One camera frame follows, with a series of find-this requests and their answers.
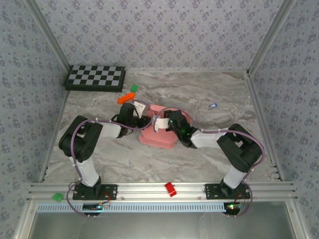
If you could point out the wide aluminium mounting rail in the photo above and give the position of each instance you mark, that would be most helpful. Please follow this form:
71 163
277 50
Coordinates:
144 190

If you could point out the aluminium frame rail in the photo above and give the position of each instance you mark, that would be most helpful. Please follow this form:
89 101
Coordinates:
50 149
259 112
187 71

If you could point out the blue key tag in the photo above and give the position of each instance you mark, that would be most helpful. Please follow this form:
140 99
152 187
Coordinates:
212 106

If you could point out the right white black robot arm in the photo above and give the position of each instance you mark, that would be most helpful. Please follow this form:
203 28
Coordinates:
234 179

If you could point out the small circuit board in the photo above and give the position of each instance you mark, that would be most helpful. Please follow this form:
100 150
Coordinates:
231 208
92 206

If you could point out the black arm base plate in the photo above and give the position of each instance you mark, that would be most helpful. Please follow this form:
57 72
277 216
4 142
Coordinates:
211 193
109 191

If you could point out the green toy block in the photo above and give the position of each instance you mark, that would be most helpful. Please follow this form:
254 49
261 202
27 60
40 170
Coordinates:
134 88
57 197

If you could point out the orange toy block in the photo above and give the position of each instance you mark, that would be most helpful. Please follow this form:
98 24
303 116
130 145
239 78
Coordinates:
125 98

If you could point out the red toy block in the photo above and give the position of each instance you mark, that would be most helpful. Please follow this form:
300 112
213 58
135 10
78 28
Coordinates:
170 189

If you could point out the aluminium frame post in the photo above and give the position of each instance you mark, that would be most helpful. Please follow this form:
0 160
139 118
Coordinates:
51 37
269 37

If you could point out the black white checkerboard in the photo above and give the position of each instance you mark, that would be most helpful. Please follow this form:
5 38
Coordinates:
94 78

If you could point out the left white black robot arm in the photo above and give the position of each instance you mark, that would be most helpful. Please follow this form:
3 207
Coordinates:
87 171

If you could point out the pink paper box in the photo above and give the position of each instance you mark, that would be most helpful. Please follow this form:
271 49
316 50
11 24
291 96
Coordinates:
157 139

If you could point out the grey metal panel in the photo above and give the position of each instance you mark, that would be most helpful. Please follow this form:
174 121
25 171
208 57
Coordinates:
159 226

